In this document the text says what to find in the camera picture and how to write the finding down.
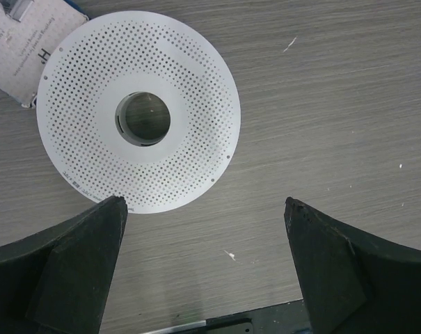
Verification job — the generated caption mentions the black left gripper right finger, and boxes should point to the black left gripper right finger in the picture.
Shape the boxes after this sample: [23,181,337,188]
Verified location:
[284,197,421,333]

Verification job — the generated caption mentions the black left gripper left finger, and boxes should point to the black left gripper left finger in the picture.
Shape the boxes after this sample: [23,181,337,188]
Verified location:
[0,196,128,333]

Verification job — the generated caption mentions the white perforated cable spool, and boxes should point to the white perforated cable spool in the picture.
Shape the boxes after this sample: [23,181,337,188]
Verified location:
[36,11,241,214]

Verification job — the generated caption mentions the white blue razor package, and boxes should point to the white blue razor package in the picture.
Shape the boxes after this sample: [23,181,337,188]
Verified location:
[0,1,89,108]

